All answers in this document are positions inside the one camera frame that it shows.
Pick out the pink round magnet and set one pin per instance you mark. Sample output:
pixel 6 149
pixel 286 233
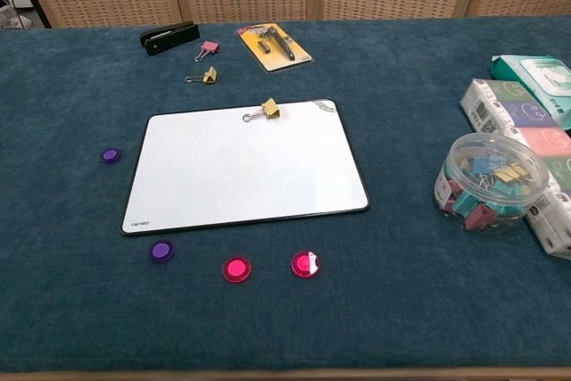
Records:
pixel 305 263
pixel 236 269

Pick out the purple round magnet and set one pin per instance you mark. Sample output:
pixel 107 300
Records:
pixel 161 251
pixel 110 155

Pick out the white magnetic whiteboard black rim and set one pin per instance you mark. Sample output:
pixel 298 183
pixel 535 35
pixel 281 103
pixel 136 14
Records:
pixel 232 167

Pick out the gold binder clip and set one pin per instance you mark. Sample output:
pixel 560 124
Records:
pixel 209 76
pixel 271 109

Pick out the razor in yellow blister pack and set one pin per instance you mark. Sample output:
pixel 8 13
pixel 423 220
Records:
pixel 274 47

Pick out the pink binder clip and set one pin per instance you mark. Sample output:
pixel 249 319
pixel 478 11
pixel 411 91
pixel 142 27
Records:
pixel 209 47

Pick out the blue table cloth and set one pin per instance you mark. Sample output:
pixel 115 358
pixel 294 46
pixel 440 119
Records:
pixel 401 287

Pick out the black stapler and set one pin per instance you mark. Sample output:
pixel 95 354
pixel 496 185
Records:
pixel 169 37

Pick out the clear jar of binder clips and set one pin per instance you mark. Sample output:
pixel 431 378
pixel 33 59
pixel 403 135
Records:
pixel 490 184

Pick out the white pastel patterned box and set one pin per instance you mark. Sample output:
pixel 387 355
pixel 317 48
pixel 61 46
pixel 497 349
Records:
pixel 499 106

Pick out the green wet wipes pack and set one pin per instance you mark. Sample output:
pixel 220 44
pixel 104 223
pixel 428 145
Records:
pixel 535 77

